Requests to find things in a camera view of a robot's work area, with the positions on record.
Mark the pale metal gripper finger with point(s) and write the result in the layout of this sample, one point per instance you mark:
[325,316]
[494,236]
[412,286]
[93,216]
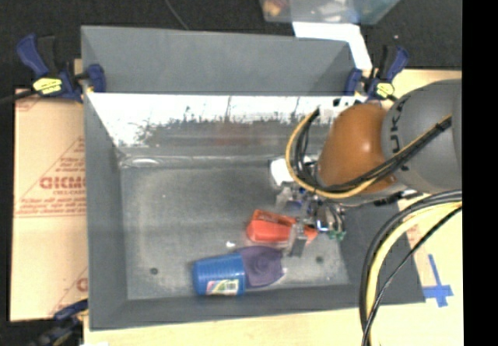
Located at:
[298,243]
[284,198]

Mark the orange stapler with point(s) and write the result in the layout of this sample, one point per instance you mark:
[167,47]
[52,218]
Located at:
[268,229]

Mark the purple rounded object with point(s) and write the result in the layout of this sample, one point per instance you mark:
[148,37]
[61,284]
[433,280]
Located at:
[262,264]

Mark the small white scrap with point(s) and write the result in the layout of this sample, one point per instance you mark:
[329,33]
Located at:
[230,244]

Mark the blue cup with label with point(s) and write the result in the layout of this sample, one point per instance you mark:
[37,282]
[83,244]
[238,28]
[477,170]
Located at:
[218,273]

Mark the grey metal bin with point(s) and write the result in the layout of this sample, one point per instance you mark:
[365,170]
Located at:
[175,220]

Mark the brown cardboard board red print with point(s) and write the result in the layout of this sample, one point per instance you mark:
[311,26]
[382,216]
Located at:
[46,150]

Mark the black cylinder on white bracket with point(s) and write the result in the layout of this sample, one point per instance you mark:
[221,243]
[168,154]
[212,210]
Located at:
[279,171]

